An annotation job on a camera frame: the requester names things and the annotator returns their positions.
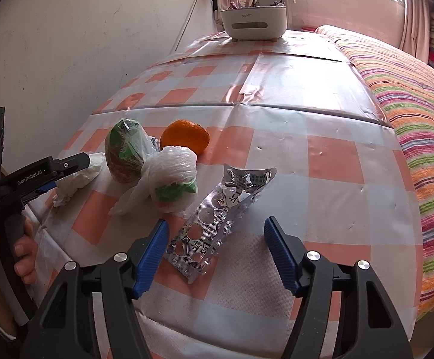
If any silver pill blister pack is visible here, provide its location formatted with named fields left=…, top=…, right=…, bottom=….
left=164, top=165, right=277, bottom=285

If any white tissue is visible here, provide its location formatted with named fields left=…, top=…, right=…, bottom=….
left=53, top=152, right=106, bottom=208

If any white plastic bag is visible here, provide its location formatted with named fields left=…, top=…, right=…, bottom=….
left=110, top=146, right=198, bottom=215

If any green snack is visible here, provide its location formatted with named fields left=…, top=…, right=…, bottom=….
left=105, top=118, right=159, bottom=183

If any orange tangerine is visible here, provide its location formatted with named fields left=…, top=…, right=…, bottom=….
left=160, top=119, right=210, bottom=156

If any checkered plastic tablecloth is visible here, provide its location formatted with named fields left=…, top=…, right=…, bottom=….
left=23, top=29, right=426, bottom=359

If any striped bed cover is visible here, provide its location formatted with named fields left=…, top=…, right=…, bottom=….
left=316, top=25, right=434, bottom=318

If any white storage caddy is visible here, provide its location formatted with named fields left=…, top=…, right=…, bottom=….
left=221, top=5, right=288, bottom=41

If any right pink curtain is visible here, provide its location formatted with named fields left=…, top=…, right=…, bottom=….
left=400, top=0, right=430, bottom=63

